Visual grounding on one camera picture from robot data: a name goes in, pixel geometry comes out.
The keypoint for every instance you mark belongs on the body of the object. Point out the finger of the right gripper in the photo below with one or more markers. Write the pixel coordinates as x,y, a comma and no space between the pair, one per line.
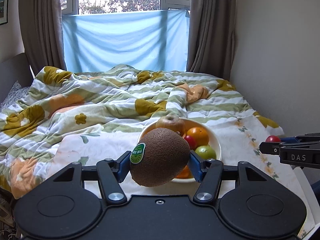
276,148
310,137

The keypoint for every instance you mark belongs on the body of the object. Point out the cream ceramic fruit bowl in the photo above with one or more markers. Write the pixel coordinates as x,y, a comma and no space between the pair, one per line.
213,142

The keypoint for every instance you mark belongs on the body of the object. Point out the left brown curtain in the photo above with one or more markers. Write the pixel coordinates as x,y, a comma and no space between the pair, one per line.
41,30

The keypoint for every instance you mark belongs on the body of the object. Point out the brown kiwi with sticker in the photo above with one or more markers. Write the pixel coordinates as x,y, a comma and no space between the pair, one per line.
158,157

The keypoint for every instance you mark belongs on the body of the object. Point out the grey patterned pillow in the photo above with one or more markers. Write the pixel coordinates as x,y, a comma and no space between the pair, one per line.
15,93

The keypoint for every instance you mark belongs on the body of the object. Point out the brown curtain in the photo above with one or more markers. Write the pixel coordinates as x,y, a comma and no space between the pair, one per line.
211,37
41,30

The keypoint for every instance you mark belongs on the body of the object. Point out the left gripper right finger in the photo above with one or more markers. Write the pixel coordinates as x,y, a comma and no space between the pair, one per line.
210,174

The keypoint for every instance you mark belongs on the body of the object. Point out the orange in bowl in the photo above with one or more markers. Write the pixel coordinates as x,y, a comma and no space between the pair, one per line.
199,135

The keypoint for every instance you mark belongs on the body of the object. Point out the striped floral quilt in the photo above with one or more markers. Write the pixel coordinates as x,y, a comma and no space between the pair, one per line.
28,127

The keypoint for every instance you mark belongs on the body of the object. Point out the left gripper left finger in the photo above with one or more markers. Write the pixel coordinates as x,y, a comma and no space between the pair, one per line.
109,173

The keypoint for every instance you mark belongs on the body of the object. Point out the large orange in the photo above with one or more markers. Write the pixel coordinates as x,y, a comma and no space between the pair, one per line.
185,173

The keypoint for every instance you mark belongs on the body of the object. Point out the framed wall picture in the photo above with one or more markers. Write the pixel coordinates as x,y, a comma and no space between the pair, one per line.
3,11

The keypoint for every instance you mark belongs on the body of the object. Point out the large green apple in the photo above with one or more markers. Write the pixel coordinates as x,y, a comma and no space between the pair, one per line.
206,152

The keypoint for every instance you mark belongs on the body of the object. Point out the wrinkled yellow apple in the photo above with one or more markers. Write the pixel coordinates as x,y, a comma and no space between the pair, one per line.
172,122

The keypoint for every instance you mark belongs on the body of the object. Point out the right brown curtain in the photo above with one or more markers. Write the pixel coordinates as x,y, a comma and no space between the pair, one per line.
211,37

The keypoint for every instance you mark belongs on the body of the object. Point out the grey bed headboard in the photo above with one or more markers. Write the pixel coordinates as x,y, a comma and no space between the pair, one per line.
14,69

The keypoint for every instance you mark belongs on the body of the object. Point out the light blue window cloth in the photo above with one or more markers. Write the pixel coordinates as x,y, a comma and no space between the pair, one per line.
146,40

